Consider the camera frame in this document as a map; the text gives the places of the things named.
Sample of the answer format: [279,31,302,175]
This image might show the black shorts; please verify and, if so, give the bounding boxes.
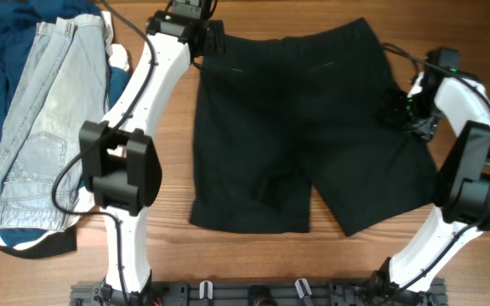
[190,19,436,235]

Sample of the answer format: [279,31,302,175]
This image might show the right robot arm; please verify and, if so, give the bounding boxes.
[363,43,490,305]

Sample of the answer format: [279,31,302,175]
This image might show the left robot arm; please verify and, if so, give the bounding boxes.
[79,1,224,305]

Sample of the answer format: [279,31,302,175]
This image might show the white garment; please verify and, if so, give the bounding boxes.
[0,10,130,252]

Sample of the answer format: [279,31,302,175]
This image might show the blue shirt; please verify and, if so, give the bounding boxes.
[0,1,130,250]

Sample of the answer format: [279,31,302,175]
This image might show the light blue denim jeans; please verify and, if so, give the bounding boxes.
[0,14,108,231]

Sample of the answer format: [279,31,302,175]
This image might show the black garment bottom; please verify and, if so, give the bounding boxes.
[0,228,77,259]

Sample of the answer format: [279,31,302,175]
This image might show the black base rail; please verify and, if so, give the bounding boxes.
[69,278,448,306]

